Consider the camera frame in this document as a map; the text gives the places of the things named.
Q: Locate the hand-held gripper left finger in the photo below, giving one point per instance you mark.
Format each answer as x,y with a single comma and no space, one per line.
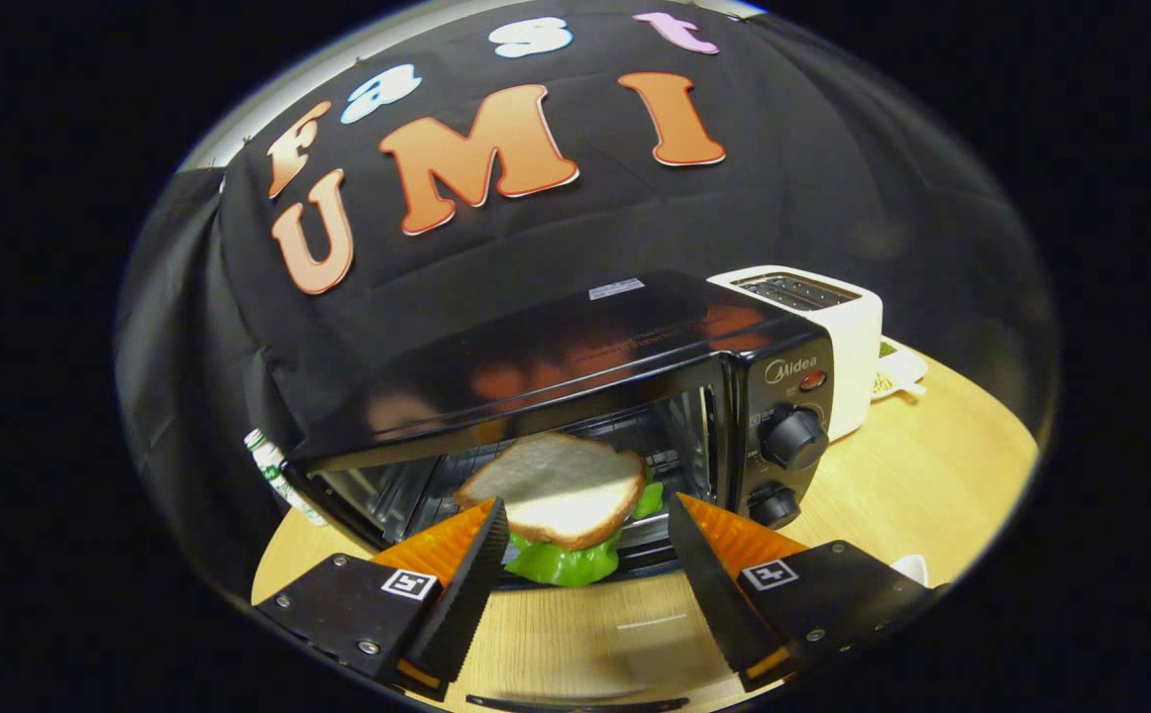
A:
467,589

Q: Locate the sandwich with lettuce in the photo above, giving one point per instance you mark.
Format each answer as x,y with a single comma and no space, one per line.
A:
556,485

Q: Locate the white plastic bottle green label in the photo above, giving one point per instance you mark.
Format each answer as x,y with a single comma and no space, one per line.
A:
273,470

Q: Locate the white divided dish with beans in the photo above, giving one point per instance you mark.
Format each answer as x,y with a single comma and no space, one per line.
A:
902,371

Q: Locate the white bread toaster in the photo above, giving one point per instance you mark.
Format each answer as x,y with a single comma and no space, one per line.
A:
853,347

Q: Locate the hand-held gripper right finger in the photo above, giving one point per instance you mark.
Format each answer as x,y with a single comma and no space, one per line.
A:
709,584

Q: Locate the black toaster oven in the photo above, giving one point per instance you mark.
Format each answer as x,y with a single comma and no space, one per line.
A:
585,337

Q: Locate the white plate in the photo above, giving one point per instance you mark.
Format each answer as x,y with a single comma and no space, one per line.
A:
912,566

